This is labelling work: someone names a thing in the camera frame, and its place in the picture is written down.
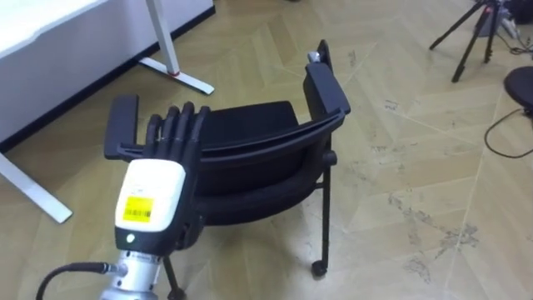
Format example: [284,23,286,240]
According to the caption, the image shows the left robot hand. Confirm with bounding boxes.
[113,101,212,257]

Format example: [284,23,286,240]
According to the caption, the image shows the black chair with armrests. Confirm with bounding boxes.
[103,39,351,300]

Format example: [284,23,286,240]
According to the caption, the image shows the white desk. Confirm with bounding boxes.
[0,0,217,225]

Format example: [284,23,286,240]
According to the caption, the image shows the black round stand base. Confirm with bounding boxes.
[503,65,533,118]

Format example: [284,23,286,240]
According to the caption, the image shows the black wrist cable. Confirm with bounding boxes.
[34,261,128,300]

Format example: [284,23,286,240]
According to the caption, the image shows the black floor cable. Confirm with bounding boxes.
[483,107,533,160]

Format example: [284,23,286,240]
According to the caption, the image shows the black camera tripod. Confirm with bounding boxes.
[428,0,506,84]

